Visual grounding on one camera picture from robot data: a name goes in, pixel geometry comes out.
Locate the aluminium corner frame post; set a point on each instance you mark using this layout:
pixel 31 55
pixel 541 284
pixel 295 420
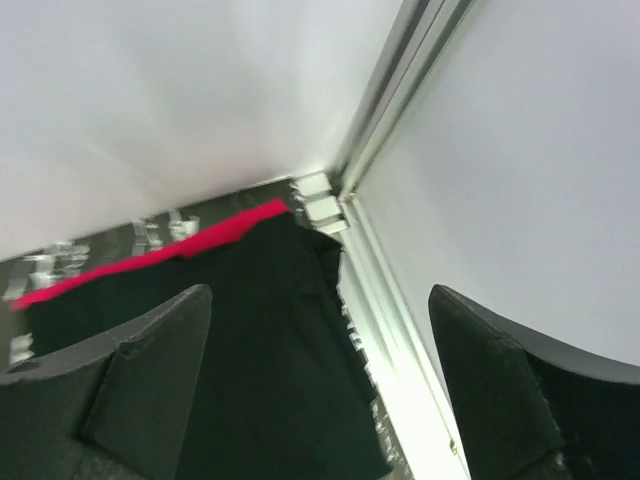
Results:
pixel 363 199

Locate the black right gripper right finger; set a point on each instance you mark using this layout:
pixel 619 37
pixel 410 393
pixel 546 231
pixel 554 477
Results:
pixel 529 406

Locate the black t shirt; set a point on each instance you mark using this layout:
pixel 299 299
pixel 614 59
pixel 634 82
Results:
pixel 282 392

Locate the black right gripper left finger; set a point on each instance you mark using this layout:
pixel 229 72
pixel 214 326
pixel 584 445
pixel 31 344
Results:
pixel 113 406

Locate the folded red t shirt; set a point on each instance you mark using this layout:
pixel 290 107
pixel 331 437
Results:
pixel 228 231

